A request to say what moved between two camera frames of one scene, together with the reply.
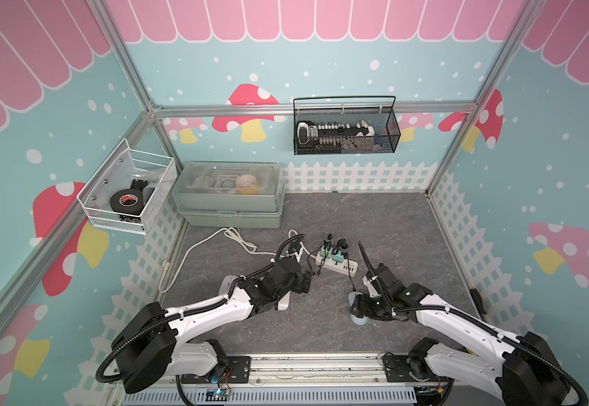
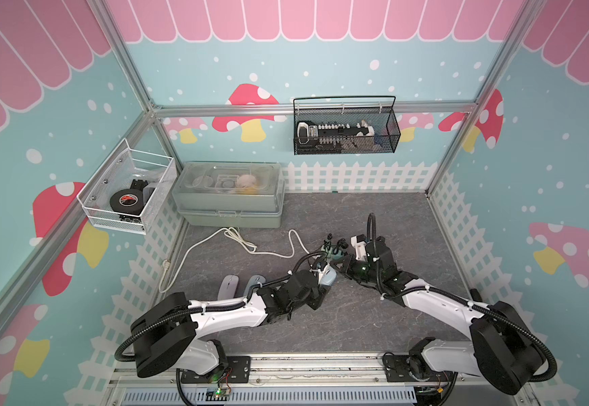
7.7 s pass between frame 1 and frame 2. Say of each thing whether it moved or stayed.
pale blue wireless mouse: moved
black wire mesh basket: stayed
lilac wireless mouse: stayed
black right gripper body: moved
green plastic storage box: stayed
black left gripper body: moved
